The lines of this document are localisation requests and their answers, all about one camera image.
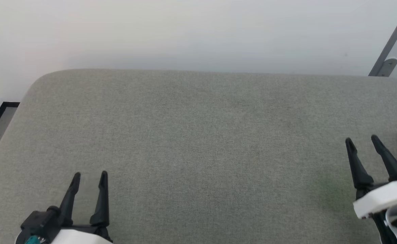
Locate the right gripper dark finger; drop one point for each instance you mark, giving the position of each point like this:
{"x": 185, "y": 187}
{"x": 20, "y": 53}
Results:
{"x": 390, "y": 166}
{"x": 359, "y": 173}

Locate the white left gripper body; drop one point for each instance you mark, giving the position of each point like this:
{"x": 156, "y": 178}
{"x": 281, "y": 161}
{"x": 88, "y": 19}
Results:
{"x": 80, "y": 235}

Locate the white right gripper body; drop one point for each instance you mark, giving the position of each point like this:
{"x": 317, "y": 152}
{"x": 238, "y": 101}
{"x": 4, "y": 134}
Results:
{"x": 384, "y": 198}

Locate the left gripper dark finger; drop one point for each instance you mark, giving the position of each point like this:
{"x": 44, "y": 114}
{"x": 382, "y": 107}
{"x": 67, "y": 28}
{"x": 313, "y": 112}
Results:
{"x": 69, "y": 206}
{"x": 102, "y": 206}

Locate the grey fabric sofa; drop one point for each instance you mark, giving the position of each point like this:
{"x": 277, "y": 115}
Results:
{"x": 198, "y": 152}

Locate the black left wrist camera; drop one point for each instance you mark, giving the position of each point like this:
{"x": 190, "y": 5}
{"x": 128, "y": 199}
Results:
{"x": 39, "y": 223}

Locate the grey metal post with bracket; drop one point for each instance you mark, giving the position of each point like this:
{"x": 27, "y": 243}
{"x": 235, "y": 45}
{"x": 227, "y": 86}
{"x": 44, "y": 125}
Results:
{"x": 393, "y": 40}

